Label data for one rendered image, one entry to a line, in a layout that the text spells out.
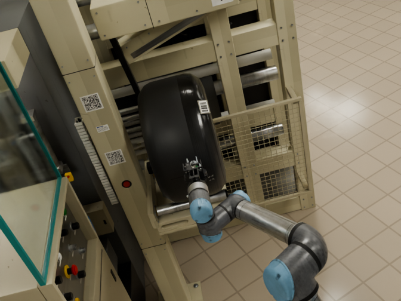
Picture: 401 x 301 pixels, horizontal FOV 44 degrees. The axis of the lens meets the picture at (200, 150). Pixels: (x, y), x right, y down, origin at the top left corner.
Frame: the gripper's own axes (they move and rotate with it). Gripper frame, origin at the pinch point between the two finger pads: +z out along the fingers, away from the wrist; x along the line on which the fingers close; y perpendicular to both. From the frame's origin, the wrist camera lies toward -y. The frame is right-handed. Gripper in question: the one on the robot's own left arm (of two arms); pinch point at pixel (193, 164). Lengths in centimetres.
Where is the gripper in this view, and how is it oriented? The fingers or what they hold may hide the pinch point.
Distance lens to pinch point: 197.2
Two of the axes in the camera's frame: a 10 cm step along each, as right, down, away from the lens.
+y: -2.2, -8.2, -5.2
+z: -1.1, -5.1, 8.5
